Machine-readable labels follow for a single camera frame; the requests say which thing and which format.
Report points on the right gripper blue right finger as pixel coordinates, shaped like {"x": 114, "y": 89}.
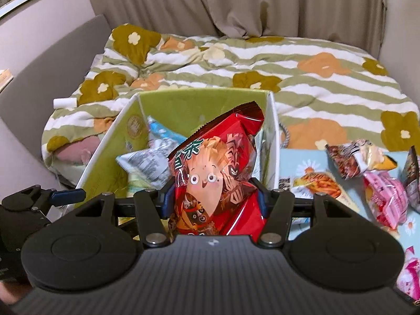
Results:
{"x": 276, "y": 207}

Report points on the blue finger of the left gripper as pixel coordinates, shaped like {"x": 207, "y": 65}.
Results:
{"x": 69, "y": 197}

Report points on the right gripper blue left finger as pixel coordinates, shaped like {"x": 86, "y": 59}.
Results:
{"x": 152, "y": 206}

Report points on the grey speckled snack bag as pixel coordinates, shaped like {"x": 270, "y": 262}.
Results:
{"x": 148, "y": 168}

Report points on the red potato stick bag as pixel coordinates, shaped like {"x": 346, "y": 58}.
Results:
{"x": 212, "y": 170}

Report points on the blue white snack bag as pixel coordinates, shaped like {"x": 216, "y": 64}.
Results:
{"x": 159, "y": 131}

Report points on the white orange fries bag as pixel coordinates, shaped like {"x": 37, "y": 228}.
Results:
{"x": 317, "y": 182}

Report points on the pink pillow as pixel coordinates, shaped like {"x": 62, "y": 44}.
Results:
{"x": 78, "y": 152}

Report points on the brown yellow snack bag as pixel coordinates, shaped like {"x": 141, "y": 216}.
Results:
{"x": 357, "y": 157}

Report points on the white tissue roll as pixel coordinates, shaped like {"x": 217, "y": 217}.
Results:
{"x": 65, "y": 103}

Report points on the green cardboard box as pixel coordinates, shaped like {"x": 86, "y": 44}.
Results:
{"x": 183, "y": 111}

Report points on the pink striped snack bag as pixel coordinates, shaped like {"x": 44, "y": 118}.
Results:
{"x": 386, "y": 198}

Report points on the green striped floral quilt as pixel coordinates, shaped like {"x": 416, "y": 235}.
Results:
{"x": 325, "y": 92}

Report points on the grey bed headboard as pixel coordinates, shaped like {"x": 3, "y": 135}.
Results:
{"x": 27, "y": 102}

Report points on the dark blue red snack bag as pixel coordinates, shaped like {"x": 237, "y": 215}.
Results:
{"x": 411, "y": 179}

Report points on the small pink white bag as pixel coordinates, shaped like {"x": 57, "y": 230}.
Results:
{"x": 408, "y": 279}

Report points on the beige curtain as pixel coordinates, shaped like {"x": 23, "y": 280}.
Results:
{"x": 358, "y": 23}

